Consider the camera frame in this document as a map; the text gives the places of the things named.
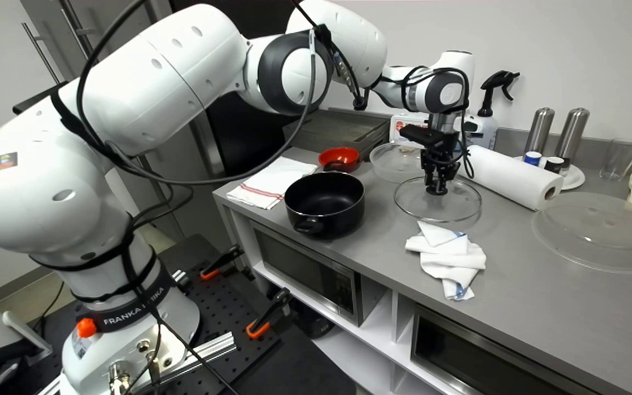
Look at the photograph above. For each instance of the glass pot lid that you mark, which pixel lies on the glass pot lid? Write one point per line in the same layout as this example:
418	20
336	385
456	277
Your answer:
448	204

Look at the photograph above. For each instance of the aluminium rail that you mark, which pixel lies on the aluminium rail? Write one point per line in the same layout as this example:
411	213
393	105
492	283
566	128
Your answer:
206	349

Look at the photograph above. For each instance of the small white plate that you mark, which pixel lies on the small white plate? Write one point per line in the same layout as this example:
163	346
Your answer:
573	178

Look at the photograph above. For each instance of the spray bottle black trigger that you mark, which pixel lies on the spray bottle black trigger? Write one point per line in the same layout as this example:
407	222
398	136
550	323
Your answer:
490	122

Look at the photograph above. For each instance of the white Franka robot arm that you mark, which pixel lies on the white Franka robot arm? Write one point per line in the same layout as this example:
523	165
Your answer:
163	79

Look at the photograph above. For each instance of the grey recessed sink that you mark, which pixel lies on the grey recessed sink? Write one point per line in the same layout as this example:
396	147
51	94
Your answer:
345	131

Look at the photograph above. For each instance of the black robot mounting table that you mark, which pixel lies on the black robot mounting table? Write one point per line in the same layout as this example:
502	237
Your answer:
219	314

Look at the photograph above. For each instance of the small black-capped bottle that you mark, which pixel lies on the small black-capped bottle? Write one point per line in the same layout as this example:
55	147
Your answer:
554	163

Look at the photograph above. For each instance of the built-in black appliance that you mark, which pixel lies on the built-in black appliance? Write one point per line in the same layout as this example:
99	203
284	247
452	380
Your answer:
477	362

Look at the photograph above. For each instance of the white paper towel roll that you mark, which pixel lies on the white paper towel roll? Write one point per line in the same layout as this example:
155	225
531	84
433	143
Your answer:
509	178

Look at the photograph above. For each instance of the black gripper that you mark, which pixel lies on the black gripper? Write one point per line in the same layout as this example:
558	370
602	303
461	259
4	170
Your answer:
442	145

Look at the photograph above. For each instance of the small blue-capped bottle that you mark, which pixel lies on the small blue-capped bottle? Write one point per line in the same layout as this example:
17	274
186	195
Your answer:
531	157

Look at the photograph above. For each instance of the built-in microwave oven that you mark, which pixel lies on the built-in microwave oven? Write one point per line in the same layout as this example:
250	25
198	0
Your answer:
307	274

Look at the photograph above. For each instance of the red bowl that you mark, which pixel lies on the red bowl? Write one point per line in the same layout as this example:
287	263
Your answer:
339	159

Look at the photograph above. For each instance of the red and white sign card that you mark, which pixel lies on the red and white sign card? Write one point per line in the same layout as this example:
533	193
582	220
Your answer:
396	122

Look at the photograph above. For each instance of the black cooking pot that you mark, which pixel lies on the black cooking pot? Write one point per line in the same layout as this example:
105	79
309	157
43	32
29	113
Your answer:
326	216

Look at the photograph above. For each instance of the white red-striped kitchen towel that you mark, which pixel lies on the white red-striped kitchen towel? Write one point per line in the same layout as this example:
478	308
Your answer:
273	185

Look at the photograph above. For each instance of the stainless steel shaker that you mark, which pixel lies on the stainless steel shaker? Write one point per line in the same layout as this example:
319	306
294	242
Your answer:
571	131
540	128

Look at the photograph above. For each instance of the crumpled white cloth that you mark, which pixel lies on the crumpled white cloth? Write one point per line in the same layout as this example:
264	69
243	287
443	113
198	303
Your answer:
448	254

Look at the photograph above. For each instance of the grey counter cabinet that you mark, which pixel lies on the grey counter cabinet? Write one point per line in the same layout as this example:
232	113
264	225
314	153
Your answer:
382	309

